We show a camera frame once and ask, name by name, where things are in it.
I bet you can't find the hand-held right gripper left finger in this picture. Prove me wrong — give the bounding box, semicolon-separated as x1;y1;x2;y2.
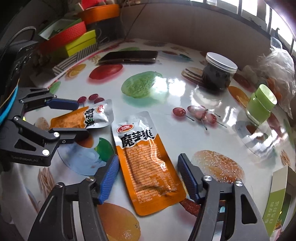
28;154;120;241

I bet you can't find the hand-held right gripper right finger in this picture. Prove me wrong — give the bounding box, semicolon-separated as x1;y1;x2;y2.
178;153;271;241

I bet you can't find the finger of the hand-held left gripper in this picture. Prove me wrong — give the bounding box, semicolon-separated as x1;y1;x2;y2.
18;88;78;112
6;116;90;163

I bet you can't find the orange and silver snack pouch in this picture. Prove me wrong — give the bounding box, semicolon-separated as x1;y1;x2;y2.
50;99;114;130
111;111;187;216

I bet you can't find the green and white cardboard box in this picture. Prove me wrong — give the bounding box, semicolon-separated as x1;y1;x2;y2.
261;166;296;237

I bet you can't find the white and green tray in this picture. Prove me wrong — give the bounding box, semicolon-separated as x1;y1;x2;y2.
38;19;82;40

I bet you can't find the yellow-green box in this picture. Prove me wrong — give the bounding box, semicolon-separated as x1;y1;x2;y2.
65;30;97;57

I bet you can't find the dark smartphone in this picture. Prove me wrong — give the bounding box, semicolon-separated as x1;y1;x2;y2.
98;50;159;65

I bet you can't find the orange box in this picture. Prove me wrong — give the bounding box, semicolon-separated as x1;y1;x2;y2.
77;4;121;25

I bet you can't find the green lidded glass jar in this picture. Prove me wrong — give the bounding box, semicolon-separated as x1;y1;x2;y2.
245;84;278;126

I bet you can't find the clear jar with dark contents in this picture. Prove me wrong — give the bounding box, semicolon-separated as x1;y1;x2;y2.
201;52;238;91

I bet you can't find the clear plastic bag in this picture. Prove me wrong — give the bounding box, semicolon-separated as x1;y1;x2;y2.
243;44;296;118

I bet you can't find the window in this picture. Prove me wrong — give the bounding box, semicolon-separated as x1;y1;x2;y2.
199;0;296;54

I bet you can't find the grey braided cable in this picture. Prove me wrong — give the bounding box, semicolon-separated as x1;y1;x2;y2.
5;26;37;50

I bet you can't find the blue cable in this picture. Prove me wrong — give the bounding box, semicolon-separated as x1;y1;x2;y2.
0;85;19;124

